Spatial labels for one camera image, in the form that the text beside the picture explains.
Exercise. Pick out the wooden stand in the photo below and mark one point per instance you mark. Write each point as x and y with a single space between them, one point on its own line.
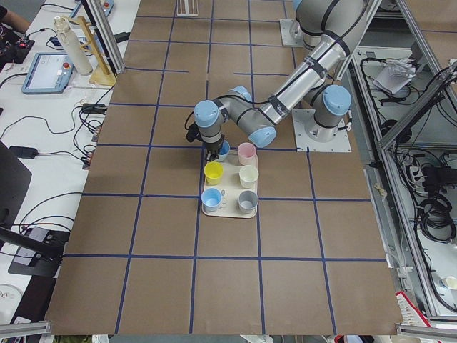
102 74

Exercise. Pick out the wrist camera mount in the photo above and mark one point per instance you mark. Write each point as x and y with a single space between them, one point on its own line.
192 130

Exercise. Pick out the aluminium frame post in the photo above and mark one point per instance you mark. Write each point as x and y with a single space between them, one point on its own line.
97 17

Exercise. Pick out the pale blue plastic cup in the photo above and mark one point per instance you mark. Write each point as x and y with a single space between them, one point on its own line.
224 151

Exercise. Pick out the pale green plastic cup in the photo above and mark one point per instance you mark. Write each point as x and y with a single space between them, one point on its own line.
248 176

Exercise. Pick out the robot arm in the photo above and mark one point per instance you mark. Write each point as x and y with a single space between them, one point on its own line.
338 24

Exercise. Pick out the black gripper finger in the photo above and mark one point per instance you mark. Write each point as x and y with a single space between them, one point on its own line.
210 156

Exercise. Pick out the yellow plastic cup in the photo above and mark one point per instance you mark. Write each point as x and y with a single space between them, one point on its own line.
213 172

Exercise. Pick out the grey plastic cup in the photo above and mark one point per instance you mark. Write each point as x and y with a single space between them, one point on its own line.
247 201

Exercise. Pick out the pink plastic cup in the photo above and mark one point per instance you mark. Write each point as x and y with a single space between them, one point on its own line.
246 154

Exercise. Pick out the white drink bottle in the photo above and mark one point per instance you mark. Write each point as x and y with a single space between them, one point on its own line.
69 41

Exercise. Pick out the black power adapter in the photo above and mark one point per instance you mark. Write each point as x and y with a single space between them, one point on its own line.
24 152

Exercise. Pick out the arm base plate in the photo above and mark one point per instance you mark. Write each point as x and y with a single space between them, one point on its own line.
291 33
310 137

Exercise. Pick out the cream plastic tray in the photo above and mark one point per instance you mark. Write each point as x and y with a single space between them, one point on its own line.
230 188

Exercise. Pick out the teach pendant tablet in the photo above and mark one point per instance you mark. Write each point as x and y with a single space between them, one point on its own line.
49 73

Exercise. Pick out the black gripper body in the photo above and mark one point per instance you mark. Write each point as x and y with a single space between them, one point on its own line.
213 146

